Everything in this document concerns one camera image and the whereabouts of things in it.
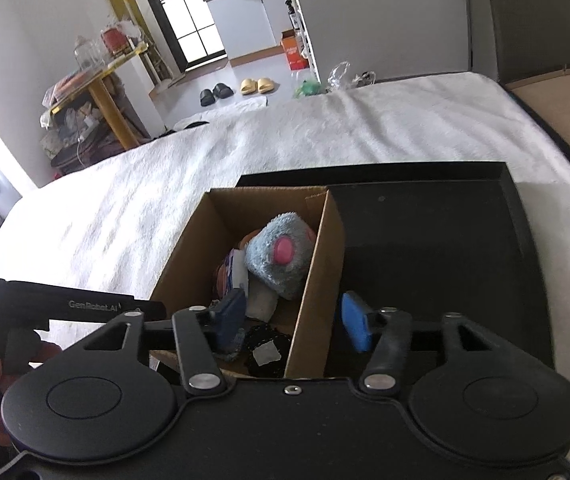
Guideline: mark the white cabinet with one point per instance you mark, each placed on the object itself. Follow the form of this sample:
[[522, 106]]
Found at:
[[245, 25]]

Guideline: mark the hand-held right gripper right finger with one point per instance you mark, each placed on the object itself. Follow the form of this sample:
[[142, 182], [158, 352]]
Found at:
[[357, 322]]

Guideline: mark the brown cardboard box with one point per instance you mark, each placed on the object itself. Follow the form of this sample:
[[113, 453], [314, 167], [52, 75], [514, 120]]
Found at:
[[325, 270]]

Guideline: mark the fluffy blue and pink plush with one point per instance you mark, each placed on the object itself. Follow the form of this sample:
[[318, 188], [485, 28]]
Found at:
[[270, 260]]

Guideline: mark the clutter under table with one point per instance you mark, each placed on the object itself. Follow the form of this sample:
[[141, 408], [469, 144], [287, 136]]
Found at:
[[75, 135]]

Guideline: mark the clear plastic bag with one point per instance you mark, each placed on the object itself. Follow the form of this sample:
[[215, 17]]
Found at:
[[345, 77]]

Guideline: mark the black spray bottle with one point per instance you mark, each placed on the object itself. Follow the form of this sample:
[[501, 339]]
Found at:
[[292, 15]]

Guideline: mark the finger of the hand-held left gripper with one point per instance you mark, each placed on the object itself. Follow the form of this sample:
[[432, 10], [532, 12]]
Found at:
[[145, 308]]

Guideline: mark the clear glass jar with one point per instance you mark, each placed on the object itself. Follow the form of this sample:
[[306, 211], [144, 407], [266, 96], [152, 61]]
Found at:
[[87, 52]]

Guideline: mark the yellow slipper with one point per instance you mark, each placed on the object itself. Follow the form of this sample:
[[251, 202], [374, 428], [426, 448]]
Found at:
[[248, 86], [266, 85]]

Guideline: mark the grey upholstered panel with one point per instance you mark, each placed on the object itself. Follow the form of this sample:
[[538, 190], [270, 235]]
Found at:
[[525, 15]]

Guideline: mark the black slipper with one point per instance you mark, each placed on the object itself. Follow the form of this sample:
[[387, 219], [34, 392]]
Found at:
[[207, 97], [224, 90]]

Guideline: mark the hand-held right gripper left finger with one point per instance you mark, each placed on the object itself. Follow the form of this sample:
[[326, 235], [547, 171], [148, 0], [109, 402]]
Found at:
[[230, 317]]

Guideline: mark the blue planet carton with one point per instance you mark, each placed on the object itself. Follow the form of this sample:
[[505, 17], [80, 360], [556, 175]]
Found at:
[[232, 270]]

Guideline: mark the white fleece blanket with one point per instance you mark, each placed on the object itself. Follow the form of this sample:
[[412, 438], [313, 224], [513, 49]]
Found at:
[[165, 170]]

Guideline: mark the orange carton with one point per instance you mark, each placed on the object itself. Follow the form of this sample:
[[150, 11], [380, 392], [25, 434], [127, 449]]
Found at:
[[294, 52]]

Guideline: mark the round table with wooden legs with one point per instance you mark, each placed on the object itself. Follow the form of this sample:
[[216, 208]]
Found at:
[[110, 105]]

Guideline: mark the red jar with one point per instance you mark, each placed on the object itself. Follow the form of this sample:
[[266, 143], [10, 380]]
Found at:
[[113, 40]]

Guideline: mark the black plush with white patch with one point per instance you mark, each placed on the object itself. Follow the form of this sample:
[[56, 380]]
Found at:
[[275, 337]]

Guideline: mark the hamburger plush toy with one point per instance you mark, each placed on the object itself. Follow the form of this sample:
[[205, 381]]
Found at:
[[249, 237]]

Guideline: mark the green bag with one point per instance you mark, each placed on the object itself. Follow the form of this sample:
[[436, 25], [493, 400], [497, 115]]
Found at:
[[307, 89]]

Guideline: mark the dark-framed window door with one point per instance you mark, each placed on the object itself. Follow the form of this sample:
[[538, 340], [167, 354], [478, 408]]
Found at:
[[190, 15]]

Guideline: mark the brown board in dark frame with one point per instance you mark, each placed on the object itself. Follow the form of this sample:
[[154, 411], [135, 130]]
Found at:
[[565, 115]]

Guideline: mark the grey denim plush toy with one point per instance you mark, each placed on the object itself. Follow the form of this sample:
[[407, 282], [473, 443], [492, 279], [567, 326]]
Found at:
[[234, 354]]

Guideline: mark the black tray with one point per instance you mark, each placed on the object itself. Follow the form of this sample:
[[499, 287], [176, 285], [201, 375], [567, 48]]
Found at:
[[440, 260]]

